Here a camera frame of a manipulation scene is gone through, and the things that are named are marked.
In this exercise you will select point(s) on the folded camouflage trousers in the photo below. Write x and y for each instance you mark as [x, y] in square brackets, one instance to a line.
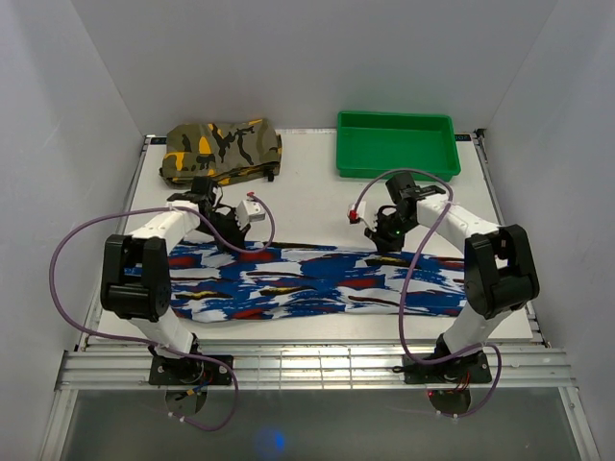
[227, 153]

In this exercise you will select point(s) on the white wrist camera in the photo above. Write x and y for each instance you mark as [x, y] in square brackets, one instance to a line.
[249, 211]
[362, 213]

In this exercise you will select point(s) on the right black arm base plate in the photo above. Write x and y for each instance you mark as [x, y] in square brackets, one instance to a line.
[472, 369]

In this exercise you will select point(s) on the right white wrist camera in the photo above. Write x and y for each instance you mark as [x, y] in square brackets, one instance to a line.
[362, 213]

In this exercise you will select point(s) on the blue white red patterned trousers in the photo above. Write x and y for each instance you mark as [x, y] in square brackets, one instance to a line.
[295, 280]

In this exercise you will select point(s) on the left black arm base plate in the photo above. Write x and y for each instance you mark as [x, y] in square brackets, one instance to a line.
[167, 371]

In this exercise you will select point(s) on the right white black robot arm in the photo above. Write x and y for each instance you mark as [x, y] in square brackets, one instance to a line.
[499, 270]

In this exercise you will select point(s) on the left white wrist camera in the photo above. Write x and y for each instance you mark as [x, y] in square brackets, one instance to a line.
[249, 211]

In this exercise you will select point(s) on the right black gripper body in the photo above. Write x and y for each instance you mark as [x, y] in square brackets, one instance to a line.
[390, 230]

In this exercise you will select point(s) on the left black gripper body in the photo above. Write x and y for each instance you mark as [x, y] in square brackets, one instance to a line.
[228, 226]

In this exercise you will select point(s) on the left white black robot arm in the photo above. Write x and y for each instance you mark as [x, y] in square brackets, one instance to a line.
[136, 282]

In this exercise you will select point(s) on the green plastic tray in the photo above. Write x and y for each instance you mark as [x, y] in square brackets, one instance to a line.
[371, 143]

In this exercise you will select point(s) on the aluminium table edge rail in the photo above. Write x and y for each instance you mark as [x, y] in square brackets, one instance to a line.
[308, 367]

